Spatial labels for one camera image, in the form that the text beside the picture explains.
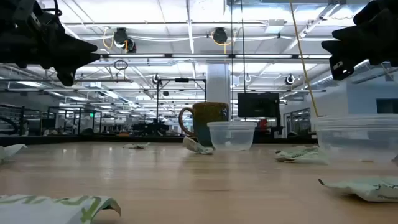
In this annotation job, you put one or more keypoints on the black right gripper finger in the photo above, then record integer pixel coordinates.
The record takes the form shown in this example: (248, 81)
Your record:
(339, 46)
(345, 70)

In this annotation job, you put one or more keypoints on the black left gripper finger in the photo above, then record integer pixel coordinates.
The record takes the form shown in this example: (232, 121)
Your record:
(66, 76)
(81, 51)

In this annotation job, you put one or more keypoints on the clear plastic bowl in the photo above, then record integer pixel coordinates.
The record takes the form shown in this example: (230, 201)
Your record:
(231, 137)
(357, 140)

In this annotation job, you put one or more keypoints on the green white wrapper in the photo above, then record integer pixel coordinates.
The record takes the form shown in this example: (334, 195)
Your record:
(194, 147)
(367, 188)
(46, 211)
(295, 154)
(136, 145)
(9, 151)

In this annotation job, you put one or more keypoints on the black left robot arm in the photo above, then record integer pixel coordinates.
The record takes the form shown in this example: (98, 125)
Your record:
(6, 9)

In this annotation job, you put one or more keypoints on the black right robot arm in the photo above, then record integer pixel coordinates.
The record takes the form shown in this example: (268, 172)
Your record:
(382, 7)

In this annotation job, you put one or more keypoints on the black monitor screen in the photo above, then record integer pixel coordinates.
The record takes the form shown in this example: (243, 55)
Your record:
(258, 105)

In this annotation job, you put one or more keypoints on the long ceiling light bar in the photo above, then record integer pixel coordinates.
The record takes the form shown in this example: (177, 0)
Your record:
(199, 56)

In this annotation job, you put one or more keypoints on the white square column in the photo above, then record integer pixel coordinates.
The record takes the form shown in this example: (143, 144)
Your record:
(217, 84)

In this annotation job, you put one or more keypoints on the brown teal ceramic mug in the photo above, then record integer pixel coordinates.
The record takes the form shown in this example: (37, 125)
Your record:
(205, 115)

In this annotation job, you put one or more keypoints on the black metal table frame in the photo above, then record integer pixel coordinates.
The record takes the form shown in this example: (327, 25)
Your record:
(93, 140)

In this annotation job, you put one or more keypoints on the black metal rig frame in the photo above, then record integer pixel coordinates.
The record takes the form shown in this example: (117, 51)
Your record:
(182, 80)

